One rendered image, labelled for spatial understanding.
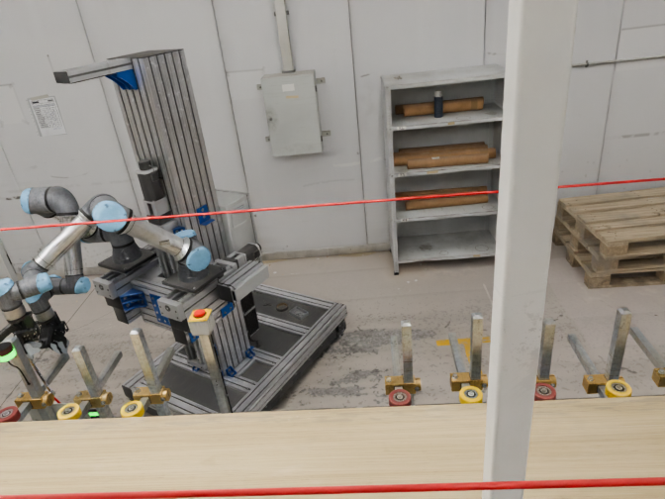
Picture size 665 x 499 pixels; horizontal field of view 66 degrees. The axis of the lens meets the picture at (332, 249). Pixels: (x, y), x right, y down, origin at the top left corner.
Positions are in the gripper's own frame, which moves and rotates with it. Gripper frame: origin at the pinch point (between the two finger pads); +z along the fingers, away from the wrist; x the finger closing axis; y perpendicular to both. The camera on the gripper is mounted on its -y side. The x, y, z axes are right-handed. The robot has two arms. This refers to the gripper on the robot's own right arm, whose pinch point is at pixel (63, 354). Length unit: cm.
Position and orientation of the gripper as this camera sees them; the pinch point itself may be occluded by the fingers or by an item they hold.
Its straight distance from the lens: 269.3
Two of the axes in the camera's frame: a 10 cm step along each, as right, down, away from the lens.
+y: -0.5, -4.7, 8.8
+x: -9.8, 1.7, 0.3
